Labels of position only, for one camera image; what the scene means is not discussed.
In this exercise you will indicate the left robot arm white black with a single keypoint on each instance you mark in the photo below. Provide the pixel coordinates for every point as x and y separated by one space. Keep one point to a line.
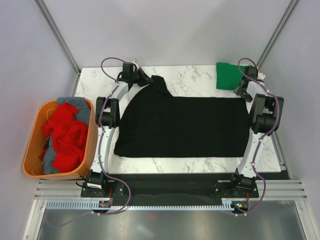
108 119

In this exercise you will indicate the red t shirt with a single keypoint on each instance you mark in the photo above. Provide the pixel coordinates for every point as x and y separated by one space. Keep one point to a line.
65 135

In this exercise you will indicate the orange plastic basket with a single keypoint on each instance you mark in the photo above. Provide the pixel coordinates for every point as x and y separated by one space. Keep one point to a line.
32 164

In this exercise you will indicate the white slotted cable duct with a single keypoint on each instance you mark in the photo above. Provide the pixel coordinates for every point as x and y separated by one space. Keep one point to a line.
99 205

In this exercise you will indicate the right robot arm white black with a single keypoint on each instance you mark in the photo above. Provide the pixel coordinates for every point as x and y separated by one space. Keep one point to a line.
264 119

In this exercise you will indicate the aluminium frame post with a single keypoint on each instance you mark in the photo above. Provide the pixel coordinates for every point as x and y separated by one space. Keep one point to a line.
277 31
57 34

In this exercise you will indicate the grey t shirt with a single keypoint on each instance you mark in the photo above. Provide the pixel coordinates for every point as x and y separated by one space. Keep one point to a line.
80 107

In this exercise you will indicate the black t shirt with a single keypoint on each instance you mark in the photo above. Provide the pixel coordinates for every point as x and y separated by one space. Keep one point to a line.
156 124

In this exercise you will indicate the right aluminium frame post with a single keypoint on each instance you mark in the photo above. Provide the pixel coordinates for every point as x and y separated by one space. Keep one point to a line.
277 31

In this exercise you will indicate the folded green t shirt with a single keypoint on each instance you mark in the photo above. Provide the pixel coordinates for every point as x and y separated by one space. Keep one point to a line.
228 76

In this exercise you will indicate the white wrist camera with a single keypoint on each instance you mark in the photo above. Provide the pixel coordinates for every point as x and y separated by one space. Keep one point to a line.
260 77
137 67

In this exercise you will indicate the left aluminium frame post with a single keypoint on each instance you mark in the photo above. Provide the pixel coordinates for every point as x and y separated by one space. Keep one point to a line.
57 34

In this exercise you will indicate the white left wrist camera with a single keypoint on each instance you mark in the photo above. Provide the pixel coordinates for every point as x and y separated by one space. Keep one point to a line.
137 67

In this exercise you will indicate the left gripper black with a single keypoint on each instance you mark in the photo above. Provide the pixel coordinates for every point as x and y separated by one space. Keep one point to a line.
145 79

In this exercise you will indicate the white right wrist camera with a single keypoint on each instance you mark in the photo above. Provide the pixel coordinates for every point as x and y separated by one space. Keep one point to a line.
260 77

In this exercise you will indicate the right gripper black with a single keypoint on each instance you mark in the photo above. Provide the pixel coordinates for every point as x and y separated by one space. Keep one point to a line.
238 91

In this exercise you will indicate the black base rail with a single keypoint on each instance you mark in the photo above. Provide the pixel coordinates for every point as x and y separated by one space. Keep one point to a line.
155 189

